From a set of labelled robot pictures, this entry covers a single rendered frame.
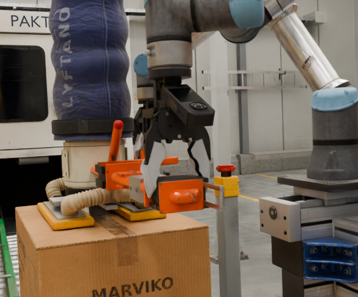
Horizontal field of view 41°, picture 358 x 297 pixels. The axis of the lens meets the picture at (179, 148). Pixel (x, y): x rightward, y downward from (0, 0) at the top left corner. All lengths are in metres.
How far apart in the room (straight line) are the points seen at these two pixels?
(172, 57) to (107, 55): 0.52
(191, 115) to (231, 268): 1.13
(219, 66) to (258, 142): 7.30
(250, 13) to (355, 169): 0.62
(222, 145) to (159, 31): 3.47
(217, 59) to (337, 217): 3.13
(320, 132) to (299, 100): 10.81
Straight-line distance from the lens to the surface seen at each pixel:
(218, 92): 4.23
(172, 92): 0.77
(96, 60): 1.28
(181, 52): 0.79
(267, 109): 11.58
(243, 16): 0.78
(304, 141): 12.16
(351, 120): 1.28
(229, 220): 1.74
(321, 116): 1.28
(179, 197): 0.75
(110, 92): 1.29
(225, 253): 1.76
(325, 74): 1.44
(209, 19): 0.79
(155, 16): 0.80
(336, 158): 1.27
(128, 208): 1.31
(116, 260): 1.11
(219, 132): 4.22
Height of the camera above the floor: 1.19
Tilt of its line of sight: 3 degrees down
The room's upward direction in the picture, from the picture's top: 2 degrees counter-clockwise
